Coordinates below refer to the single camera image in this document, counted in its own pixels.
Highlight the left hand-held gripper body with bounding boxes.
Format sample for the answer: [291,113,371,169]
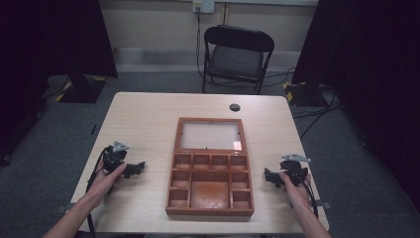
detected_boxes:
[102,140,134,175]

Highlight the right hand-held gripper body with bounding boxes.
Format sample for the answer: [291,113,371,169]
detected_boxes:
[279,154,312,186]

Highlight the wooden compartment box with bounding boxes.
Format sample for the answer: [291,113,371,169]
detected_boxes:
[164,117,256,217]

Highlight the person's left hand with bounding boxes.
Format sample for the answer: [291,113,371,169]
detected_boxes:
[86,162,128,210]

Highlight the person's right hand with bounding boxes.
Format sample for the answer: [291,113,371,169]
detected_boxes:
[278,170,313,211]

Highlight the black stand base yellow stripes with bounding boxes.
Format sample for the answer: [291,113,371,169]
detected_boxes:
[42,73,109,104]
[282,80,328,107]

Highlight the black folding chair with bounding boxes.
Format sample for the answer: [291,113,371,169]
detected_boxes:
[201,24,275,96]

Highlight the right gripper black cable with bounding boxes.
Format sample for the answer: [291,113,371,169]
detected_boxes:
[298,177,320,219]

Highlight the black floor cables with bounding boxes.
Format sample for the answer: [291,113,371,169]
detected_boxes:
[263,67,341,141]

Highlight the black wall cable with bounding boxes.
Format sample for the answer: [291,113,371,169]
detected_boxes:
[195,6,212,80]

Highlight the white wall socket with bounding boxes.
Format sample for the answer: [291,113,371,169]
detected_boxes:
[192,0,216,15]

